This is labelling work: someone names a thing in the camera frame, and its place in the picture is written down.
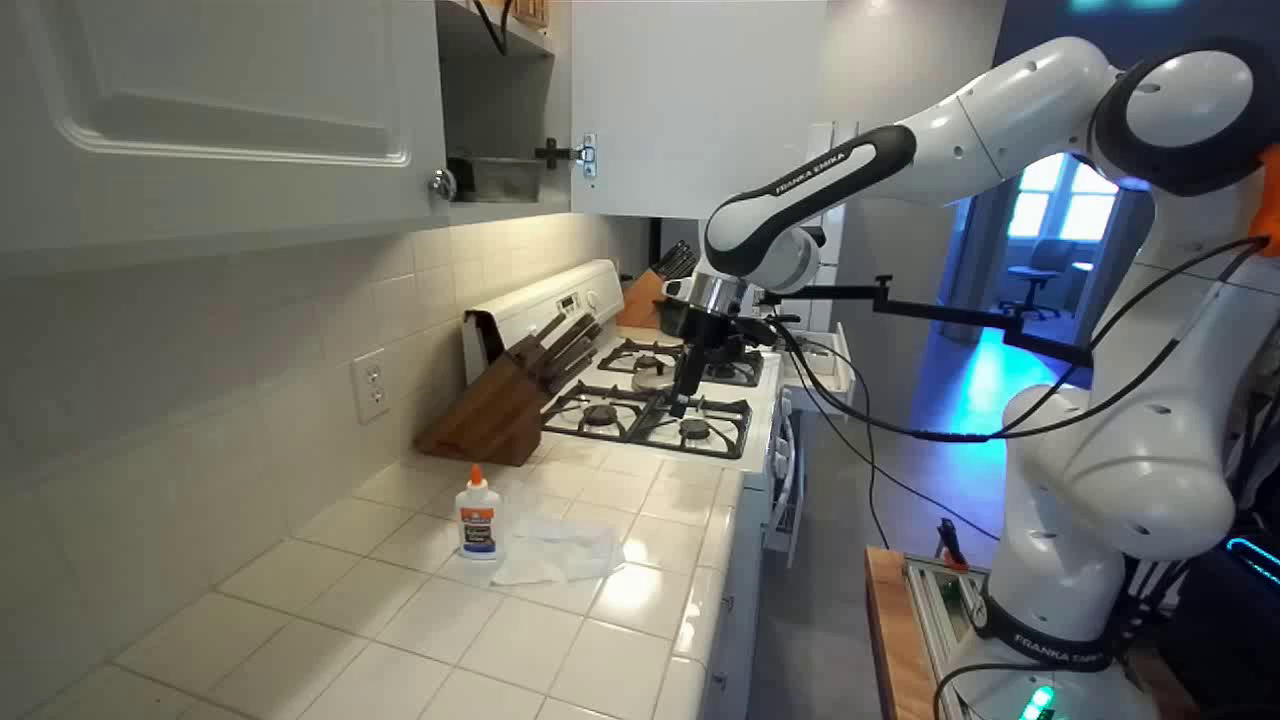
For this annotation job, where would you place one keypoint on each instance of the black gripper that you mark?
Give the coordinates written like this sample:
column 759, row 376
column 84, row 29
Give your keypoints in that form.
column 696, row 326

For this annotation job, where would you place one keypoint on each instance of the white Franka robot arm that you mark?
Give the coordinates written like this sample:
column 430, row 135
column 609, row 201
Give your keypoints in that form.
column 1015, row 122

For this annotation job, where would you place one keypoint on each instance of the white open cabinet door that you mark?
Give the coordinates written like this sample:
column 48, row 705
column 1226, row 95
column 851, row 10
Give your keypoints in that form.
column 692, row 104

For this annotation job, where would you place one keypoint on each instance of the silver cabinet knob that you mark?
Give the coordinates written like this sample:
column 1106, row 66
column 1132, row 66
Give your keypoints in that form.
column 440, row 187

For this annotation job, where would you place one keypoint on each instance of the white closed cabinet door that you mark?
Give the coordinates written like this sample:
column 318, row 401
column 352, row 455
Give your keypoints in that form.
column 203, row 66

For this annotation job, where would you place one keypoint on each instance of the black burner grate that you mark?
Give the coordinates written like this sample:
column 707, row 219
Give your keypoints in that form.
column 641, row 356
column 653, row 425

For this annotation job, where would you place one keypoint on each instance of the brown wooden utensil holder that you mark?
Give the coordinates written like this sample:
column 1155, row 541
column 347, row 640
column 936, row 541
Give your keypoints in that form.
column 641, row 303

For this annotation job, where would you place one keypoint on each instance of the white gas stove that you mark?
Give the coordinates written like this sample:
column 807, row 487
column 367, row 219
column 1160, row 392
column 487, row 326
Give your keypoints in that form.
column 534, row 303

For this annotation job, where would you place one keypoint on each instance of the wooden knife block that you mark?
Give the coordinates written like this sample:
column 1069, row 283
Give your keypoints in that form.
column 487, row 412

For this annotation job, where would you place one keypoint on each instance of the white glue bottle orange cap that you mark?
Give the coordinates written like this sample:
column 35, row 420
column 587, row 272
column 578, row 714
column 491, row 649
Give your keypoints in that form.
column 476, row 523

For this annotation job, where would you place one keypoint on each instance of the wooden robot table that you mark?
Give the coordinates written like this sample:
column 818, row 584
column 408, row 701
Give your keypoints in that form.
column 894, row 640

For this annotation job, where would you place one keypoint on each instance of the dark office chair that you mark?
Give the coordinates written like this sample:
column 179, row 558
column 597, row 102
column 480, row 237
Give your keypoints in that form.
column 1044, row 283

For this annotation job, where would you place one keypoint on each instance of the bright window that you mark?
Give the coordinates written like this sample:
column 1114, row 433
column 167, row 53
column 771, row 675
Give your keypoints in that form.
column 1065, row 198

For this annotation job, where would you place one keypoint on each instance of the black laptop blue light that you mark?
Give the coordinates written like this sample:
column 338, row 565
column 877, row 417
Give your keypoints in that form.
column 1242, row 625

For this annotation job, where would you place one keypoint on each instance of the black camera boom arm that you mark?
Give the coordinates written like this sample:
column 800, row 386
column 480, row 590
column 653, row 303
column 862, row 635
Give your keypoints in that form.
column 934, row 311

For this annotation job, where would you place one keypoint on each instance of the white wall outlet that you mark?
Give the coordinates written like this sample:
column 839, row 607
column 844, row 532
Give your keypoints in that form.
column 368, row 386

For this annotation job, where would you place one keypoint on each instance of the white wall cabinet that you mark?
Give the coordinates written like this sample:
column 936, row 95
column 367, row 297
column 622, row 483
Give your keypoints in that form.
column 505, row 104

